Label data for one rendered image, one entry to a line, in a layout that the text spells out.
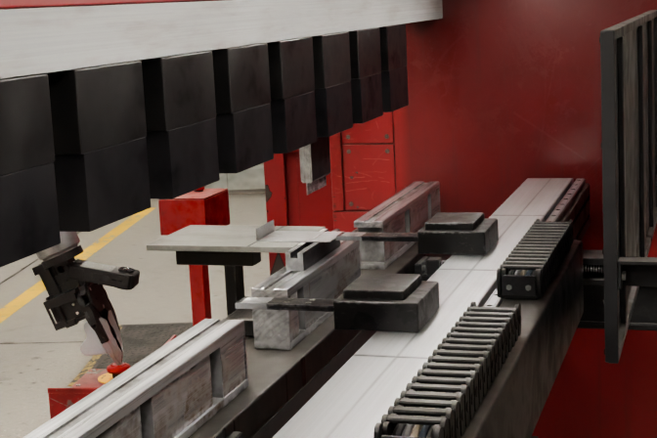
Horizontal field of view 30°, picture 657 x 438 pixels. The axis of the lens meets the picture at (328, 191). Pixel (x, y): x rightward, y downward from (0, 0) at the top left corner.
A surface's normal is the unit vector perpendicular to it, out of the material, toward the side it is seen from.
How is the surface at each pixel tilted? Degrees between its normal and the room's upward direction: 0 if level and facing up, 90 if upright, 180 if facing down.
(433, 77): 90
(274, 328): 90
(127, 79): 90
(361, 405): 0
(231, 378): 90
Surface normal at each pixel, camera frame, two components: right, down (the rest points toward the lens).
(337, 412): -0.05, -0.99
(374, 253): -0.30, 0.16
